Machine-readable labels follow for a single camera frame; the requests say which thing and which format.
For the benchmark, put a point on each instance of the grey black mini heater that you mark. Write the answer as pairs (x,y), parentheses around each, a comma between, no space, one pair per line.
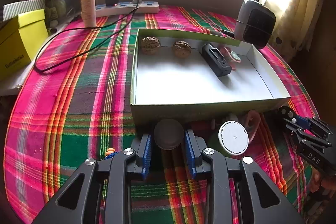
(255,23)

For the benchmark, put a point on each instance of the open white green box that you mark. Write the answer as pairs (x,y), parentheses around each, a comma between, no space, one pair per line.
(186,89)

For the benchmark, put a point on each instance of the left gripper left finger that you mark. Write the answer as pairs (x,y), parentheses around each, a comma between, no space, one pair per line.
(138,166)

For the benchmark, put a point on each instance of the pink clip with dial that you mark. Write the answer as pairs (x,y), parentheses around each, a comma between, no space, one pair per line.
(231,57)

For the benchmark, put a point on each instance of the pink carabiner clip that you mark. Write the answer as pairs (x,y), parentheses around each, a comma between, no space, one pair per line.
(251,122)

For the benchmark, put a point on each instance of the plaid pink green tablecloth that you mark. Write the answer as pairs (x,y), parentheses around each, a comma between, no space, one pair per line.
(83,108)

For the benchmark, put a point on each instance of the black rectangular device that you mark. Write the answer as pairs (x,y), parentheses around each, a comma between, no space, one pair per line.
(215,59)

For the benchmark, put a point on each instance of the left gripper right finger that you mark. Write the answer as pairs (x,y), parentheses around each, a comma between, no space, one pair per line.
(194,145)

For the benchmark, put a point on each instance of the small translucent round jar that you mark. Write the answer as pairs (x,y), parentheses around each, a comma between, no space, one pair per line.
(168,134)

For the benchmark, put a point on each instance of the striped white box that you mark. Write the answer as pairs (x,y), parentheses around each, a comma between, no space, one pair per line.
(11,10)

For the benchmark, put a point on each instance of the blue cord keychain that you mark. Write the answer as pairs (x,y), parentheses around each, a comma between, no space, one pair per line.
(110,153)

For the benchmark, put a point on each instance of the white power strip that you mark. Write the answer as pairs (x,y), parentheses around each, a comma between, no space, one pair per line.
(122,8)

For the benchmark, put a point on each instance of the brown walnut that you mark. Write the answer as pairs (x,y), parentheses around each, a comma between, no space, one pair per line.
(150,45)
(181,49)

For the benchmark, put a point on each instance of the yellow box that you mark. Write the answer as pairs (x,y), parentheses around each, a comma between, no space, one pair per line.
(21,38)

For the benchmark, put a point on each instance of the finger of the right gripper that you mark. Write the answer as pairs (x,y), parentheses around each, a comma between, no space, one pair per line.
(288,122)
(314,125)

